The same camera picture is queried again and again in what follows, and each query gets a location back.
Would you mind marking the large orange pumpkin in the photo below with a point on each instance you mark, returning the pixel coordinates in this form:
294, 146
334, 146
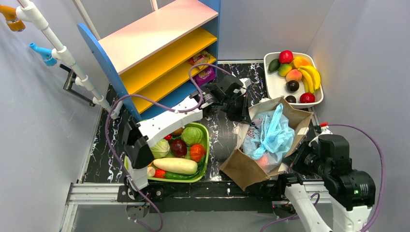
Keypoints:
263, 162

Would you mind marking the garlic bulb right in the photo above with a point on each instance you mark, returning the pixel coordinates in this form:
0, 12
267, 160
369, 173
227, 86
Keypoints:
151, 171

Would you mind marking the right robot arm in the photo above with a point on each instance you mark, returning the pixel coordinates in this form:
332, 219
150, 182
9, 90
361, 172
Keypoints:
325, 191

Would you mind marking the blue yellow shelf unit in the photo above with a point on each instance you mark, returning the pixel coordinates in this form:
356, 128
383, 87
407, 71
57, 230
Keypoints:
148, 60

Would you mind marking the green yellow mango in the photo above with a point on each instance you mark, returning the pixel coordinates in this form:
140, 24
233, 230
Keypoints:
284, 69

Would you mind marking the small orange pumpkin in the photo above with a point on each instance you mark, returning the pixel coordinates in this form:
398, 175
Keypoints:
197, 151

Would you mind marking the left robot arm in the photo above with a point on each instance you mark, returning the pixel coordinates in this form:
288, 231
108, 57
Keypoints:
139, 137

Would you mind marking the blue hook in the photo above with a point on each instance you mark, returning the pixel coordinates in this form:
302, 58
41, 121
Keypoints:
46, 54

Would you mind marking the green red snack bag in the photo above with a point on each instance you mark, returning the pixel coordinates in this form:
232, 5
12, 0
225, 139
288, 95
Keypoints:
201, 57

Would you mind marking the orange mango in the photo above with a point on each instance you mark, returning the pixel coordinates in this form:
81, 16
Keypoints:
300, 61

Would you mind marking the green avocado at back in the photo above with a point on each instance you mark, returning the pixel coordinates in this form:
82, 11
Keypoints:
274, 65

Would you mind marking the green cabbage near centre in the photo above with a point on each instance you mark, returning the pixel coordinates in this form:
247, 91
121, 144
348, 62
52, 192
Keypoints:
160, 149

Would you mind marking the long red chili pepper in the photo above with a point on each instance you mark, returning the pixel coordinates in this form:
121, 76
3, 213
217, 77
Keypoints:
168, 137

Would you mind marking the green plastic vegetable bin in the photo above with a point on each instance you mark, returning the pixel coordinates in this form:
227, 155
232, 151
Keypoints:
204, 142

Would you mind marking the green leaf sprig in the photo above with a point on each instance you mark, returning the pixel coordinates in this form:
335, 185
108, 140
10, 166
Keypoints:
201, 164

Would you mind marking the dark avocado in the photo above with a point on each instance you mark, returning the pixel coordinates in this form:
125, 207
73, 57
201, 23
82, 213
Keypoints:
291, 99
292, 86

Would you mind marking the red apple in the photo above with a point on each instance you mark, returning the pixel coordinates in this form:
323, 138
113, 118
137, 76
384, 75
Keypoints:
285, 56
307, 98

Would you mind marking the brown potato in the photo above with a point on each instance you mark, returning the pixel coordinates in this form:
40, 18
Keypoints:
177, 132

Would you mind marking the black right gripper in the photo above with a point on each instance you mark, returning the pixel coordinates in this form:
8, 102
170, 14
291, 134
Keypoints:
295, 160

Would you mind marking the white pipe stand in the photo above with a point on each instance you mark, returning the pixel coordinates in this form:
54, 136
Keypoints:
28, 11

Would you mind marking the yellow banana bunch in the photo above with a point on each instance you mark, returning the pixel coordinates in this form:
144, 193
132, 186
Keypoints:
311, 78

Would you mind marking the white radish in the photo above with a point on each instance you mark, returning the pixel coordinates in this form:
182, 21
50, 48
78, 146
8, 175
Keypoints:
176, 165

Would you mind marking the green cabbage at back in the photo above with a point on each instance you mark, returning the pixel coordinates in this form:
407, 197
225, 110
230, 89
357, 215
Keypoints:
192, 136

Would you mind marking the purple snack bag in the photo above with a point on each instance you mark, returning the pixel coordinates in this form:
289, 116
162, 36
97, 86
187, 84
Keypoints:
204, 76

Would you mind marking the light blue plastic bag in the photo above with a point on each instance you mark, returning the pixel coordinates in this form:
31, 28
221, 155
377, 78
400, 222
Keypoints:
269, 133

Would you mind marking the orange hook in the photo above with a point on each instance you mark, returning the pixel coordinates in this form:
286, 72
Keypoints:
12, 21

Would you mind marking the aluminium base frame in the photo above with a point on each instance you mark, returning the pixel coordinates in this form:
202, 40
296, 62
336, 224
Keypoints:
201, 196

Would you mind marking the white fruit tray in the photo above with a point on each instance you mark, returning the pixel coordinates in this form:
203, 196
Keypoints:
275, 85

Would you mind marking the green cabbage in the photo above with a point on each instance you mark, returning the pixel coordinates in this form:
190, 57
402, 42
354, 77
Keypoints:
160, 149
192, 136

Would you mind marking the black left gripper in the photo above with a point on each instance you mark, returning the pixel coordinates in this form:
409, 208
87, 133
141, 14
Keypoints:
239, 107

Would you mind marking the dark red onion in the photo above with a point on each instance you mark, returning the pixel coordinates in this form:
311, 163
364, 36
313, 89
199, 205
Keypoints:
178, 148

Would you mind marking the peach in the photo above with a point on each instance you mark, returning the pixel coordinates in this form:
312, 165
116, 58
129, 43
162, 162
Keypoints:
294, 74

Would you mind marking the red bell pepper front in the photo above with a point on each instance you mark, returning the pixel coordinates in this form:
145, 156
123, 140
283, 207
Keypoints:
160, 174

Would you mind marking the green chili pepper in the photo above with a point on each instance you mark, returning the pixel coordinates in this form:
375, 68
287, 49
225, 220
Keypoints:
175, 176

